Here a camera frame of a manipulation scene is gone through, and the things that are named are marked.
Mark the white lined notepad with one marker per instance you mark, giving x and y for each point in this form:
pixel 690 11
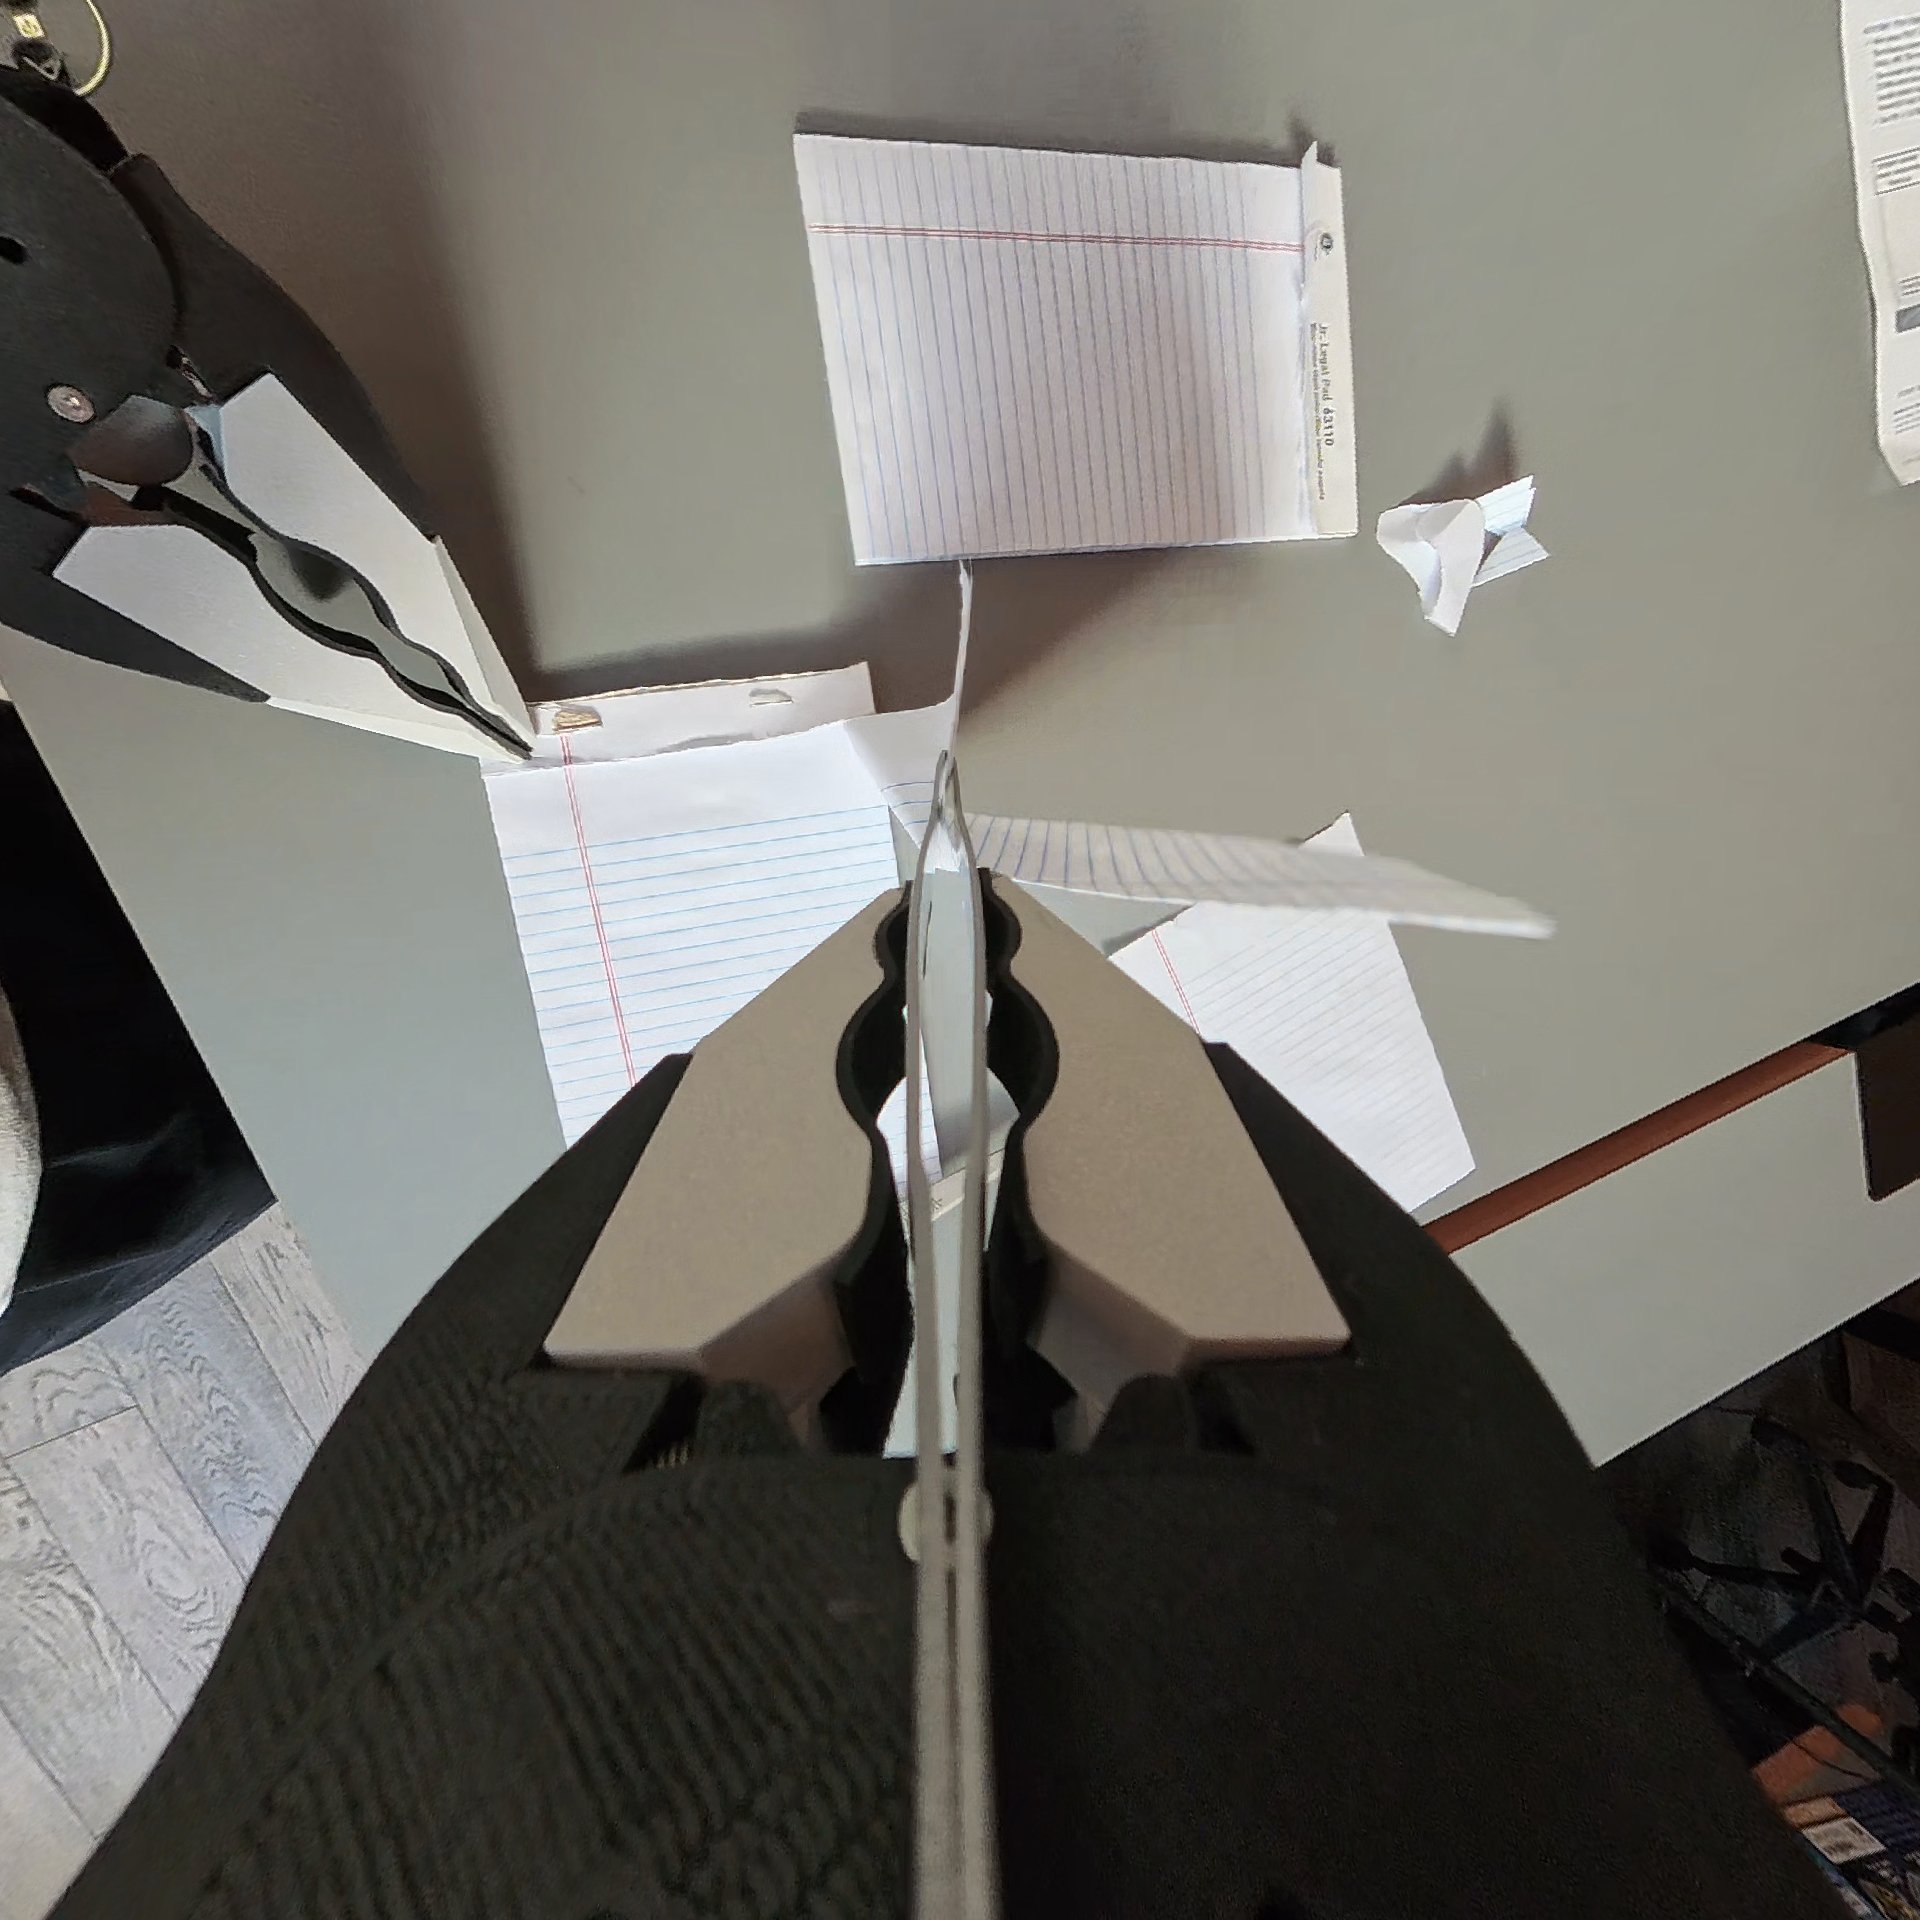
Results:
pixel 1050 375
pixel 705 931

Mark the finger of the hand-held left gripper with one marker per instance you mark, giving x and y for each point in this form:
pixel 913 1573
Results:
pixel 195 617
pixel 345 494

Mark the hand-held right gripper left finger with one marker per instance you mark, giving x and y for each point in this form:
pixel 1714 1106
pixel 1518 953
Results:
pixel 705 1201

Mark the lined paper sheet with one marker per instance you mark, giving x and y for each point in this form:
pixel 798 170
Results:
pixel 1320 1050
pixel 1276 878

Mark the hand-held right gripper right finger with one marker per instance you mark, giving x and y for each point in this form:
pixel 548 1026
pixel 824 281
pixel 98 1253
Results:
pixel 1185 1201

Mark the printed paper sheet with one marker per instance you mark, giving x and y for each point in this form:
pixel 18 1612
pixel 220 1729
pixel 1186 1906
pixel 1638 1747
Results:
pixel 1892 226

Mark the folded white paper scrap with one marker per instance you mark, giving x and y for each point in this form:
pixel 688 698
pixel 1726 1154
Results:
pixel 1441 557

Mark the person's black pants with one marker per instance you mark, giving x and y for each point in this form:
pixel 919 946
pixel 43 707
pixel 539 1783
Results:
pixel 106 1050

